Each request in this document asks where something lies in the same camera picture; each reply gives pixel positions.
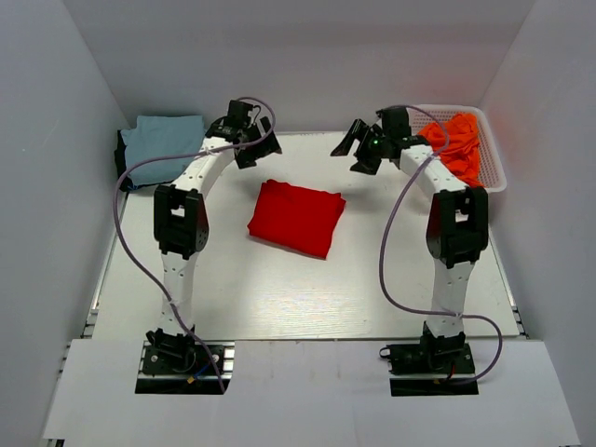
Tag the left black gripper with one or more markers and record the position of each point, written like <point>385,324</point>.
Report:
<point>267,146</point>

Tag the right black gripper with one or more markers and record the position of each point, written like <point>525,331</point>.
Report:
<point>361,131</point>

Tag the red t shirt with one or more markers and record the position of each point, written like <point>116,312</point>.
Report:
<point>296,218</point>

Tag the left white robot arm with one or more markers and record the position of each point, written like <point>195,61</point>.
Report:
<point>181,226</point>

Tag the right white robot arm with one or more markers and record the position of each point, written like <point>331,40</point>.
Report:
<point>456,235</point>

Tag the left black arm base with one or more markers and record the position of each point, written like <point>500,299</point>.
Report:
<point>191,375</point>

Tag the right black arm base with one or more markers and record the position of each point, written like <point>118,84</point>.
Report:
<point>415,373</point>

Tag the folded light blue t shirt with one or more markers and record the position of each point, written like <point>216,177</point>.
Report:
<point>156,136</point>

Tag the orange t shirt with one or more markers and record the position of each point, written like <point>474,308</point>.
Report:
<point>458,144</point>

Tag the white plastic basket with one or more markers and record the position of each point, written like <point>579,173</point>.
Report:
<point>490,173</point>

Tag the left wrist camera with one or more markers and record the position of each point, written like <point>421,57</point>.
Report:
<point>238,125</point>

